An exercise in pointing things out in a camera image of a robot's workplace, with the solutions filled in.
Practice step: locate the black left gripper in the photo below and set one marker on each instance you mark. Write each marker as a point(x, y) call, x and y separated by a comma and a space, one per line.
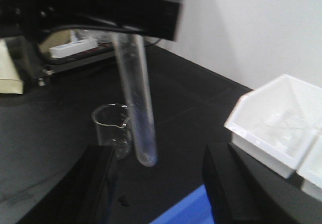
point(37, 19)

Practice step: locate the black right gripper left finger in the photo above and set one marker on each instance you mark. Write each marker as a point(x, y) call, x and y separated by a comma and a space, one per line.
point(84, 194)

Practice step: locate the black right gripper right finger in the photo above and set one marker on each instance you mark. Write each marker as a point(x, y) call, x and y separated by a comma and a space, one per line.
point(243, 190)

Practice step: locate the clear glass test tube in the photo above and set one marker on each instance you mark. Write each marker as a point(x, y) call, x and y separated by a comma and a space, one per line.
point(131, 60)

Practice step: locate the blue plastic tray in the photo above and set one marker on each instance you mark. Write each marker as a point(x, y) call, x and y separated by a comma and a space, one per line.
point(194, 208)

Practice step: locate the middle white storage bin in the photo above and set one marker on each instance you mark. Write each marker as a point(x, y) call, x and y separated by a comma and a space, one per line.
point(310, 170)

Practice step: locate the white storage bin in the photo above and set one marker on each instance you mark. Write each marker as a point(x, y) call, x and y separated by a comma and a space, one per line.
point(246, 121)
point(310, 170)

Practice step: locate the left white storage bin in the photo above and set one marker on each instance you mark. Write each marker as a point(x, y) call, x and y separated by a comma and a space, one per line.
point(246, 121)

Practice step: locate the clear glass beaker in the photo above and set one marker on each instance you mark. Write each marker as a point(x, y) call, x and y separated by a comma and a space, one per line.
point(113, 129)

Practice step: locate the glassware in left bin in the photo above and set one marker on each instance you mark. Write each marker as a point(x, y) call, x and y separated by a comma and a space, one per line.
point(288, 129)

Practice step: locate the white power strip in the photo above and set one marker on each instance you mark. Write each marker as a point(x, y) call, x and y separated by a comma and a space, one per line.
point(72, 48)

